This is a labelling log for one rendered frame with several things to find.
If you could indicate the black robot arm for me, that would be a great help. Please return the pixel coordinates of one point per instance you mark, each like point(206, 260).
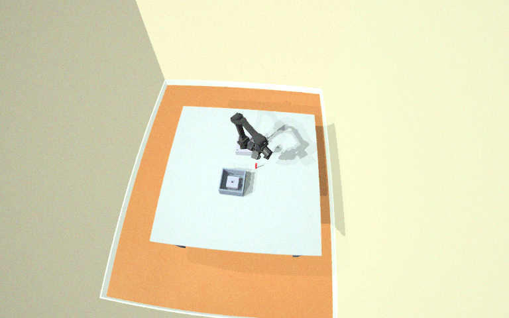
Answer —
point(260, 140)

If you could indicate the light blue open box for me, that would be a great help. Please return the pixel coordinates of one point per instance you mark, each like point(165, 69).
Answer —
point(225, 172)

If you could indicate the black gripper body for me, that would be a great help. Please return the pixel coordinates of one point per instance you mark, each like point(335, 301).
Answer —
point(251, 146)

